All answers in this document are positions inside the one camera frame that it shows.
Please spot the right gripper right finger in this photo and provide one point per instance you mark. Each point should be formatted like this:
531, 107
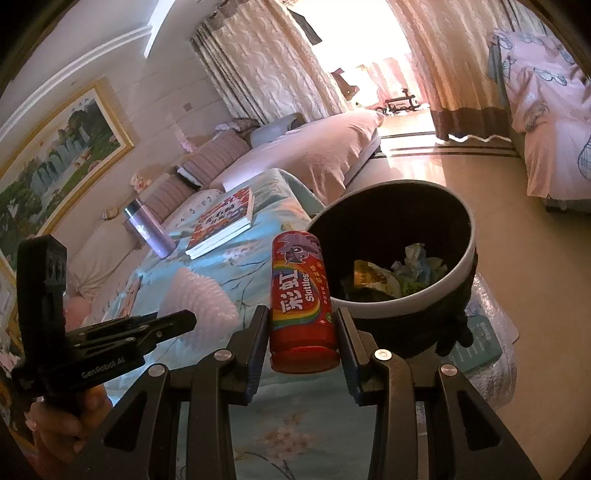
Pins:
426, 412

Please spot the beige curtain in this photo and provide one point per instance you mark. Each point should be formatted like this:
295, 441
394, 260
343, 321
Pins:
449, 43
262, 65

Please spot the teal floral tablecloth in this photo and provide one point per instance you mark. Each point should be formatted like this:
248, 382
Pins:
138, 439

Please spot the left hand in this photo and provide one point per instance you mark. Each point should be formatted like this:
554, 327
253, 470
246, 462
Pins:
59, 436

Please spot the gold framed landscape painting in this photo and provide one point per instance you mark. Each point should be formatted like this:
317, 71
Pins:
59, 161

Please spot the white black trash bin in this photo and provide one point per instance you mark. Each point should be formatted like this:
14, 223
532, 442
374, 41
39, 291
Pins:
377, 224

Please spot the white paper cupcake liners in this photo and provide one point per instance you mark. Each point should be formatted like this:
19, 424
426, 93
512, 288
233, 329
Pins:
216, 314

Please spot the red Skittles can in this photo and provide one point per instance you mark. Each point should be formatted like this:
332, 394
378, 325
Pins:
302, 338

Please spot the orange red picture book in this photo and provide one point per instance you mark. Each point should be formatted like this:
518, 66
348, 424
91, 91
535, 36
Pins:
222, 222

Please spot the right beige curtain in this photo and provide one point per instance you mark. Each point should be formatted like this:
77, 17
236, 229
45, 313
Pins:
449, 43

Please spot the left beige curtain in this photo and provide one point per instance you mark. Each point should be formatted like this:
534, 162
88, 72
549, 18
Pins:
262, 65

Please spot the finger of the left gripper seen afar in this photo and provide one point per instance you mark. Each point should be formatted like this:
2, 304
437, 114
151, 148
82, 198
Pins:
137, 333

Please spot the beige sofa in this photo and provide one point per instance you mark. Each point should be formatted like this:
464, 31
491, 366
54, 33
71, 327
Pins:
322, 154

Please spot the small plush toy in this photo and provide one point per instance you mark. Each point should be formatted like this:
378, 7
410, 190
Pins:
139, 182

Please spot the purple thermos bottle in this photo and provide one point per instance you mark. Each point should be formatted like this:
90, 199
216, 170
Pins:
148, 228

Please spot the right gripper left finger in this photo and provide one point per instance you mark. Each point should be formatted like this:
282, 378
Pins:
174, 424

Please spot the yellow snack wrapper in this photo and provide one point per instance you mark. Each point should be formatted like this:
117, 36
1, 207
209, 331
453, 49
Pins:
367, 275

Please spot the pink heart pattern quilt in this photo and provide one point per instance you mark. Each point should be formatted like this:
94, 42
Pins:
547, 97

